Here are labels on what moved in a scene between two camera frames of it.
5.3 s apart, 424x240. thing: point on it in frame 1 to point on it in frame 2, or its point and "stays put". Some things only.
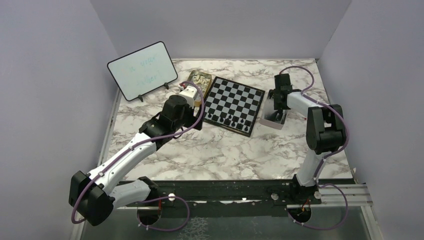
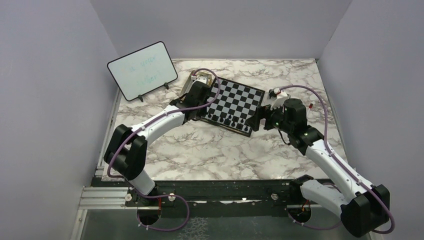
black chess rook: [227, 121] stays put
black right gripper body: [278, 106] to [274, 118]
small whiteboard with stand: [140, 72] stays put
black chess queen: [215, 117] stays put
